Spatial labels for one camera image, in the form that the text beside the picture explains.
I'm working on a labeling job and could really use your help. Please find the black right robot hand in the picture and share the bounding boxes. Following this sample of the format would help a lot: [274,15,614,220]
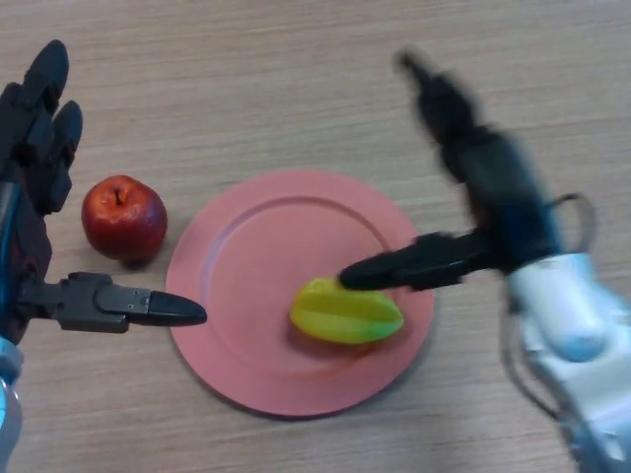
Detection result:
[338,48,566,293]

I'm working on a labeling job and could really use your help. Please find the pink round plate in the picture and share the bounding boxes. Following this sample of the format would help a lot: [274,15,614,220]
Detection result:
[165,169,436,420]

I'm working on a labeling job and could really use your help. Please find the red apple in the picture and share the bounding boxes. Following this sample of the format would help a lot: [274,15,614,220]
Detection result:
[81,174,169,261]

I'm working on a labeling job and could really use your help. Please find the yellow starfruit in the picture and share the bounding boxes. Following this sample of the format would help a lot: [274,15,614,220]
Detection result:
[289,277,405,345]

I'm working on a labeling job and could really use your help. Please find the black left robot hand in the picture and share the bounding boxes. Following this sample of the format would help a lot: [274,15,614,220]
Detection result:
[0,38,208,347]

